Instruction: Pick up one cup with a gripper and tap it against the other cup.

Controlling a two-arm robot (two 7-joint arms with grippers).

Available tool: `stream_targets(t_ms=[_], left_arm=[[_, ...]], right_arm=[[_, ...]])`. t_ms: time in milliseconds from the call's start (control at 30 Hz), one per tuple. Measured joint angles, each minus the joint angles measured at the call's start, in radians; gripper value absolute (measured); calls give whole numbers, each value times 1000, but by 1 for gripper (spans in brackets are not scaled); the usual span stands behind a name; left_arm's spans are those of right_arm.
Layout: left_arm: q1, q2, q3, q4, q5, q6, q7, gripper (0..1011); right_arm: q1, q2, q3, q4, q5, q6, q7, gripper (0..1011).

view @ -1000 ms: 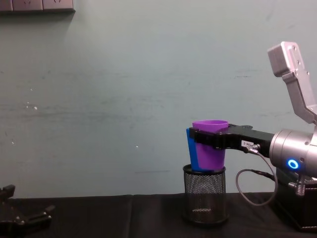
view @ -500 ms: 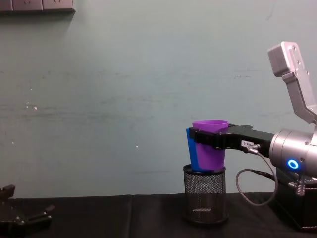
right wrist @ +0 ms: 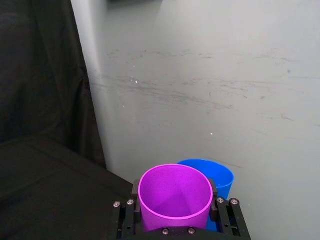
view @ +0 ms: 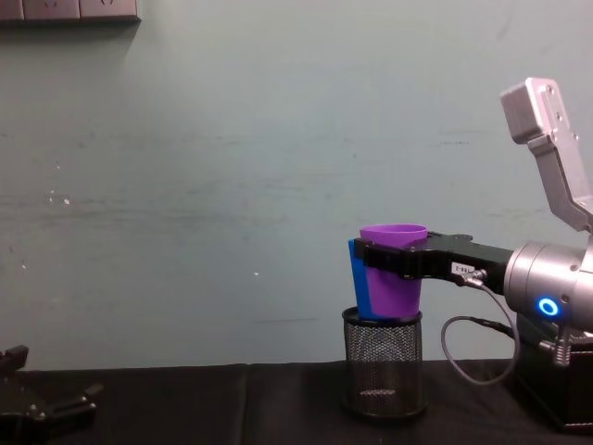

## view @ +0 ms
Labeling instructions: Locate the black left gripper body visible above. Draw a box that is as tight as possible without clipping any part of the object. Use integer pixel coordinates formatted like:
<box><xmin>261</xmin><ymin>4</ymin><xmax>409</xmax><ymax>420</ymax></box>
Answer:
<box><xmin>0</xmin><ymin>370</ymin><xmax>61</xmax><ymax>440</ymax></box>

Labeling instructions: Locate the black box with white stitching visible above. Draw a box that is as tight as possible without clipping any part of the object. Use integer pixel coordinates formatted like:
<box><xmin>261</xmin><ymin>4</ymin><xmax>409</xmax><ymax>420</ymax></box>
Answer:
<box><xmin>512</xmin><ymin>318</ymin><xmax>593</xmax><ymax>436</ymax></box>

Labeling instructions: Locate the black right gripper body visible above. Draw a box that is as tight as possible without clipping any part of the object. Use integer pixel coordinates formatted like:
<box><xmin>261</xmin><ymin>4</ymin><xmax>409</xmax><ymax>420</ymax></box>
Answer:
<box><xmin>436</xmin><ymin>240</ymin><xmax>516</xmax><ymax>297</ymax></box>

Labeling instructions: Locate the blue plastic cup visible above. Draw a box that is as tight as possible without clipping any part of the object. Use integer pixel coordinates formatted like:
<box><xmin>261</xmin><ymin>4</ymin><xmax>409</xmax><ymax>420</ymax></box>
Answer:
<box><xmin>347</xmin><ymin>237</ymin><xmax>386</xmax><ymax>321</ymax></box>

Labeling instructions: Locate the grey wall socket panel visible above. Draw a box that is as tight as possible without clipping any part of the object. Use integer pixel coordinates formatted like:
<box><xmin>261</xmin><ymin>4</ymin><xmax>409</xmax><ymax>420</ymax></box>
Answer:
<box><xmin>0</xmin><ymin>0</ymin><xmax>143</xmax><ymax>27</ymax></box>

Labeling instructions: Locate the black wire mesh pen holder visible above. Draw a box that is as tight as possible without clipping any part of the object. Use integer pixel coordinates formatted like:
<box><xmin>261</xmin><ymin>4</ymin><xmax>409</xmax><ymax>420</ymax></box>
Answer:
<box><xmin>341</xmin><ymin>306</ymin><xmax>429</xmax><ymax>423</ymax></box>

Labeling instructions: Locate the purple plastic cup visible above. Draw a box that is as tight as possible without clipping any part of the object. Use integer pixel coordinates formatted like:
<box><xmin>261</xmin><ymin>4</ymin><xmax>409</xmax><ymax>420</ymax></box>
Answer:
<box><xmin>359</xmin><ymin>223</ymin><xmax>428</xmax><ymax>322</ymax></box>

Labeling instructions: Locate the black table cloth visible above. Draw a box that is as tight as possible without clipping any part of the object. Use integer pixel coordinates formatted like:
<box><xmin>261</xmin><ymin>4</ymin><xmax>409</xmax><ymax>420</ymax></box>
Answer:
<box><xmin>0</xmin><ymin>359</ymin><xmax>593</xmax><ymax>445</ymax></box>

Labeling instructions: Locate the thin grey gripper cable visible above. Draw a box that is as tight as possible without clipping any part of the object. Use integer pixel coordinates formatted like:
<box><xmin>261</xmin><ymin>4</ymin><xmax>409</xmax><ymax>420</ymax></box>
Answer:
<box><xmin>440</xmin><ymin>268</ymin><xmax>518</xmax><ymax>387</ymax></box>

